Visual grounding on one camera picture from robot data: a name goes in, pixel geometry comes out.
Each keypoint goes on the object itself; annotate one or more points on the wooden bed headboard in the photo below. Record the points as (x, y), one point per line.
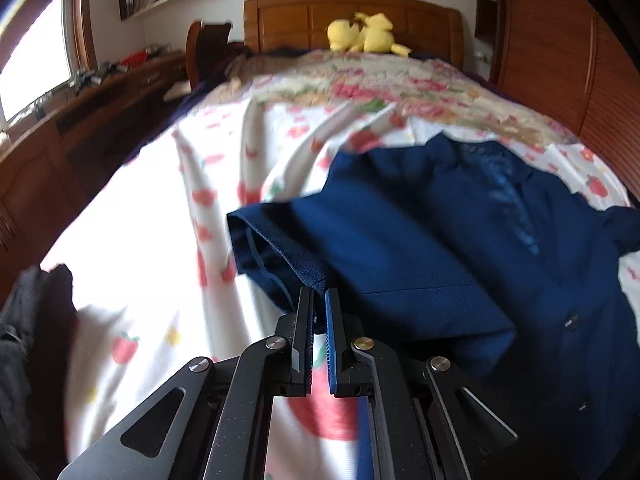
(300, 25)

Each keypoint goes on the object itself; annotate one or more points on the pile of desk clutter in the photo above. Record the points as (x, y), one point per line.
(92, 76)

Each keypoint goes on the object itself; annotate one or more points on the wooden slatted wardrobe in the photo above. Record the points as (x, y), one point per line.
(550, 60)

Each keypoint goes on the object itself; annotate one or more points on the wooden desk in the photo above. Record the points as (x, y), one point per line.
(115, 95)

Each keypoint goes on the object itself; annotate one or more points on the window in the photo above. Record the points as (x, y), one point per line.
(35, 55)

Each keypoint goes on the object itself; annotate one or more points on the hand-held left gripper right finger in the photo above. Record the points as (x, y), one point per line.
(331, 330)

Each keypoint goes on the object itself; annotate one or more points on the wooden chair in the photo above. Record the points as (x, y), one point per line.
(200, 45)

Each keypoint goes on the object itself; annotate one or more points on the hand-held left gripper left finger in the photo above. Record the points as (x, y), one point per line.
(303, 320)

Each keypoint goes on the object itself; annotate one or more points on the red item on desk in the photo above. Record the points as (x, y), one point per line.
(136, 60)

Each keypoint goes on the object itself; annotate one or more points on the navy blue shirt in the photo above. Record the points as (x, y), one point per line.
(425, 240)

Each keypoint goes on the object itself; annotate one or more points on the yellow plush toy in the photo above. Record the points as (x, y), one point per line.
(370, 35)

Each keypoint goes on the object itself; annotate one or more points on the floral bed sheet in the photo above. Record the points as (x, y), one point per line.
(175, 260)

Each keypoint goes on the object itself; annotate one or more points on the black cloth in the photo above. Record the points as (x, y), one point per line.
(35, 335)

